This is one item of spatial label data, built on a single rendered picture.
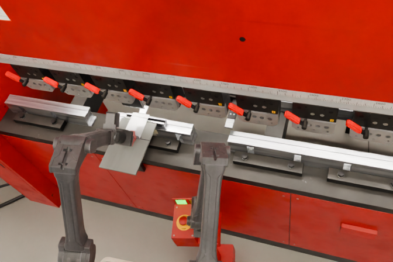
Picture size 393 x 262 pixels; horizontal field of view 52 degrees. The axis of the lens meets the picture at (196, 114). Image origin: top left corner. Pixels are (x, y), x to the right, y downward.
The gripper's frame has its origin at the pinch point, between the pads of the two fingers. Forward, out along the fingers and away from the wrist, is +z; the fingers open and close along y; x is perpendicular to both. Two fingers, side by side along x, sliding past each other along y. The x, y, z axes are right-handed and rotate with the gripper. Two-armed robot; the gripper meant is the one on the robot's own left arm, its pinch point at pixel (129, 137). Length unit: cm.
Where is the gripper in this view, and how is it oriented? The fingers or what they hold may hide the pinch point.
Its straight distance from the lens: 182.5
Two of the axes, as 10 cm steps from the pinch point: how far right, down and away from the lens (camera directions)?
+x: -1.7, 9.9, -0.3
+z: 2.8, 0.7, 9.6
